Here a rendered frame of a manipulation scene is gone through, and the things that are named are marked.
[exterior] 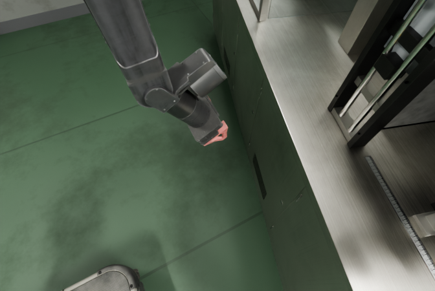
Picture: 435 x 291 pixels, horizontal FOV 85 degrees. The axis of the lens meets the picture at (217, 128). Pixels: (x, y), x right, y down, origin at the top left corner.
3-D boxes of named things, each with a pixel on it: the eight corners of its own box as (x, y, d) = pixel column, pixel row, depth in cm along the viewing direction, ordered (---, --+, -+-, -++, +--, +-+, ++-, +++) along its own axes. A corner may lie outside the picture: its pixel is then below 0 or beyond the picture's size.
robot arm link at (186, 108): (147, 91, 42) (158, 113, 40) (176, 66, 41) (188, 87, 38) (171, 105, 48) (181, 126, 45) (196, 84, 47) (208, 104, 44)
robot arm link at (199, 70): (124, 63, 38) (139, 100, 34) (177, 14, 36) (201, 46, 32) (169, 94, 48) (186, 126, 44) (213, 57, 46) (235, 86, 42)
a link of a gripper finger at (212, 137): (226, 114, 59) (208, 99, 51) (240, 136, 55) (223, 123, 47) (204, 131, 60) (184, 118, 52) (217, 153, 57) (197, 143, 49)
